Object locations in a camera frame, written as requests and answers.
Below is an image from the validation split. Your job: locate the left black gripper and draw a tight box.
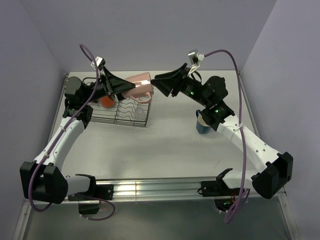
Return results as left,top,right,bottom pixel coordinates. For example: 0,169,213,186
81,67,137,105

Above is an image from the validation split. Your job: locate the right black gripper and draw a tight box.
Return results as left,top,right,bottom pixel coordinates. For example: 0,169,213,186
150,62,211,108

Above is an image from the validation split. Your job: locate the orange mug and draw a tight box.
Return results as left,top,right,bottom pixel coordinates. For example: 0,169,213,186
99,96,115,108

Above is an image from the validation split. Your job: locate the pink mug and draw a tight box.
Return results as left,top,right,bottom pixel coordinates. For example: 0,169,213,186
122,72,154,104

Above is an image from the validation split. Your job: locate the dark wire dish rack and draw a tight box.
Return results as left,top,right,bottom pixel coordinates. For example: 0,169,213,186
89,98,152,128

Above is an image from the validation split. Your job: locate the clear glass cup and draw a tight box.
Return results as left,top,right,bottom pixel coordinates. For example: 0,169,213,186
134,107,146,121

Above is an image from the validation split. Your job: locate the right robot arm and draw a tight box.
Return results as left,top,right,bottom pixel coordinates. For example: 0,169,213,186
151,63,294,199

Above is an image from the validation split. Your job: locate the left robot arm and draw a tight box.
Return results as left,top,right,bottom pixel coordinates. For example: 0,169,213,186
19,67,135,204

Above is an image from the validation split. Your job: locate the blue mug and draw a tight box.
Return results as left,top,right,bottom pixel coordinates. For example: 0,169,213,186
195,109,211,135

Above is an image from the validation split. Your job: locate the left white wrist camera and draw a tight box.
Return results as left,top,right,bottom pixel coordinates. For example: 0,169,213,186
90,56,106,71

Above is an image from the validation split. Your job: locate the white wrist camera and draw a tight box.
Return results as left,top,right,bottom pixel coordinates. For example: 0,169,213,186
90,56,106,71
188,49,205,76

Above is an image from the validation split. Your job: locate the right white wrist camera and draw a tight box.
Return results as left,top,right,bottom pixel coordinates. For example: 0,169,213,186
188,49,205,76

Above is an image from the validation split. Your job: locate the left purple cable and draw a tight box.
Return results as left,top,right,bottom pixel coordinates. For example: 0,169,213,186
28,43,103,213

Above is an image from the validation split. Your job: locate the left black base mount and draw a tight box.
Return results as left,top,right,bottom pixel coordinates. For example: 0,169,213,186
95,184,114,201

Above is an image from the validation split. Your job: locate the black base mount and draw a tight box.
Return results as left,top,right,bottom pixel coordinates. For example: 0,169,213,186
197,180,240,197
95,184,114,201

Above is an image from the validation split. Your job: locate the aluminium rail frame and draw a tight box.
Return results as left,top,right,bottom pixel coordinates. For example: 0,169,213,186
24,174,288,203

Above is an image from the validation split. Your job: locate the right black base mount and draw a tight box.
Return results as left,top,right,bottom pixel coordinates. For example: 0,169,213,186
197,180,240,197

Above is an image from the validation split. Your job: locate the purple cable under table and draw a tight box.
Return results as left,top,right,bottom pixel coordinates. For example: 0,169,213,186
79,197,117,222

